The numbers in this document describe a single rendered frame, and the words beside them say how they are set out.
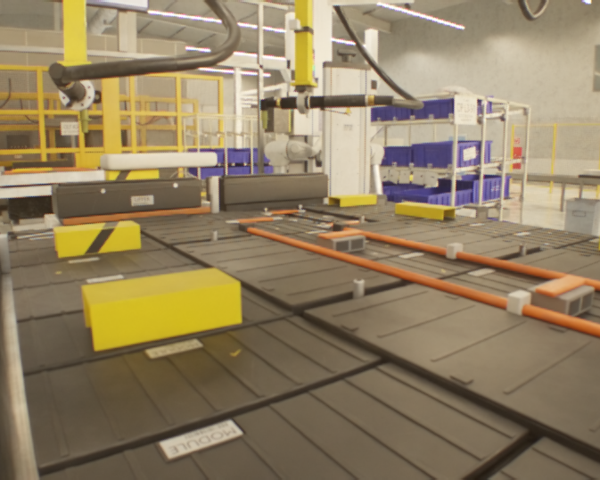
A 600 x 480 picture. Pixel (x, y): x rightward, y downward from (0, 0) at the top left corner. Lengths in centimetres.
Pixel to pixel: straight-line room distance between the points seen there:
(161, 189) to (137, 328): 99
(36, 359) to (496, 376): 40
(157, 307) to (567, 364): 37
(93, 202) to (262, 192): 55
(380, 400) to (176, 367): 17
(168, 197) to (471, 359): 115
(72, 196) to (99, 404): 104
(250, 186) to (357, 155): 177
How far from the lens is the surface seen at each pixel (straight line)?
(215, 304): 48
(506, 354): 44
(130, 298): 45
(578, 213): 727
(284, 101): 175
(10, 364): 75
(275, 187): 159
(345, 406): 35
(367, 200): 158
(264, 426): 32
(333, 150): 314
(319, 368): 40
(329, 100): 169
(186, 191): 145
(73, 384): 41
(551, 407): 37
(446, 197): 384
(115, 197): 138
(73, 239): 88
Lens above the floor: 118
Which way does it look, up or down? 11 degrees down
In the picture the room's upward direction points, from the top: straight up
